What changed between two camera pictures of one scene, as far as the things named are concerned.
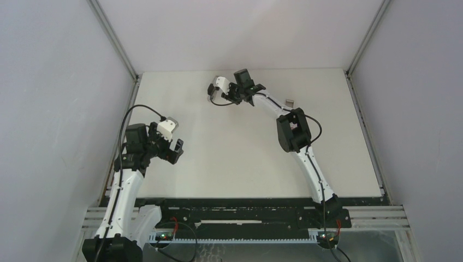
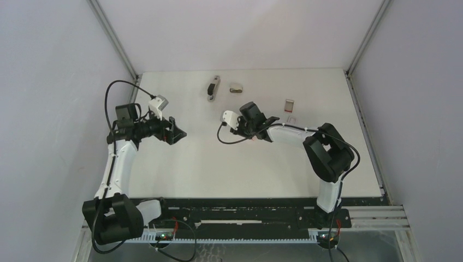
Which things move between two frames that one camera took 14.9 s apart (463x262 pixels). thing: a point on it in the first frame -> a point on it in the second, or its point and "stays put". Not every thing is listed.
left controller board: (164, 236) stays put
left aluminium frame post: (113, 39) stays put
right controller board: (327, 239) stays put
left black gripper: (168, 154) -> (177, 134)
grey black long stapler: (210, 93) stays put
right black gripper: (229, 97) -> (240, 120)
